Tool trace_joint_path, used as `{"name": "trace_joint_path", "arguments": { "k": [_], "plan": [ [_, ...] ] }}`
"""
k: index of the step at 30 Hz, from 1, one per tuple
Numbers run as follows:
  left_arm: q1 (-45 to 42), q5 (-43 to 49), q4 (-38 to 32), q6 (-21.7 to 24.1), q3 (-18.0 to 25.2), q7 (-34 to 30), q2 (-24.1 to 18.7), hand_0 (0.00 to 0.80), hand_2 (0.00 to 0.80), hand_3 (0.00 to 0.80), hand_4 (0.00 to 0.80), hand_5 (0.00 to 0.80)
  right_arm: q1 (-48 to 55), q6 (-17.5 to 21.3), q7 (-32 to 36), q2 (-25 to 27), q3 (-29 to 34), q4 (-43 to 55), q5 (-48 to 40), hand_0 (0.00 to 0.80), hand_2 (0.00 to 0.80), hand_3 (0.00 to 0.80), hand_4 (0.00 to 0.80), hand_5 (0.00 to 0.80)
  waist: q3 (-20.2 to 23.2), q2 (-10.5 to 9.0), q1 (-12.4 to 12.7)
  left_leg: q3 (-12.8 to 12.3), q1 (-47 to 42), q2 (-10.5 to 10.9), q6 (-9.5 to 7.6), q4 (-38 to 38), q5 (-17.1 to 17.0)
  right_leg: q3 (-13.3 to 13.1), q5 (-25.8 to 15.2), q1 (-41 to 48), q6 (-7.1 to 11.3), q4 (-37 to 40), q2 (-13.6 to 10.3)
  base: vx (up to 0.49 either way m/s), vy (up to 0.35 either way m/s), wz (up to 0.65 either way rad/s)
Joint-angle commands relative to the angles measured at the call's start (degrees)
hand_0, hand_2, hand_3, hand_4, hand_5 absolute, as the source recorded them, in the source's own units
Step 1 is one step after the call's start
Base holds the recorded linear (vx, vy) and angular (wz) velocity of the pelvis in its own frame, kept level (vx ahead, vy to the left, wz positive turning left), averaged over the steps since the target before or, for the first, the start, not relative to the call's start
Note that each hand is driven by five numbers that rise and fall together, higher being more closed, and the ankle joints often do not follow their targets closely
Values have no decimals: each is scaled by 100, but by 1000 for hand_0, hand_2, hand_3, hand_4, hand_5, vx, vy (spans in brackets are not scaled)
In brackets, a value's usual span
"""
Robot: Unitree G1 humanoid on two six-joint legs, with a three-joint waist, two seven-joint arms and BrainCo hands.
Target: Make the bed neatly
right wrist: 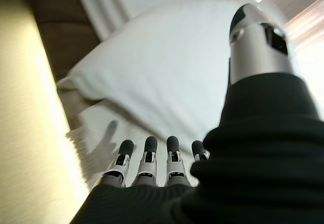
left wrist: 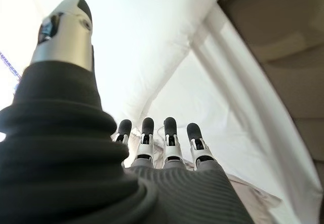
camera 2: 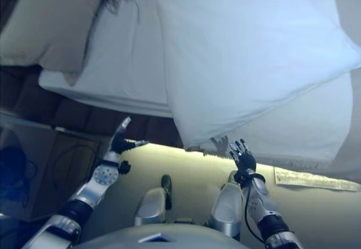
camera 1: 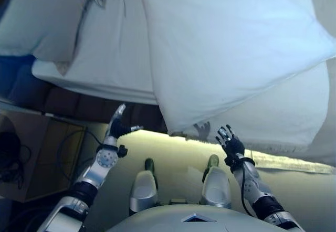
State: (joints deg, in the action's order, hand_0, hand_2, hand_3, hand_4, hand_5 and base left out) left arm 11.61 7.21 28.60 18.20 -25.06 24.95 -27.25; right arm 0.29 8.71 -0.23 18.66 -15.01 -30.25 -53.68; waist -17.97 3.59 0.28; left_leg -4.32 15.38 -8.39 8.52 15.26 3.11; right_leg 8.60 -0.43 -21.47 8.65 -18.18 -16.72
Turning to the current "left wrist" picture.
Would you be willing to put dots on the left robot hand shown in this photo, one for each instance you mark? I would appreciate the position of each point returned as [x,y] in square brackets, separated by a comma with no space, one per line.
[63,158]

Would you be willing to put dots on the white bed sheet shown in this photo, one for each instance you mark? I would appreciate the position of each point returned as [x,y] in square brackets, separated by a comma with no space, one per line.
[215,107]

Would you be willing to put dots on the beige padded headboard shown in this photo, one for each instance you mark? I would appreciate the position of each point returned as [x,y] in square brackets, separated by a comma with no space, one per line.
[278,31]

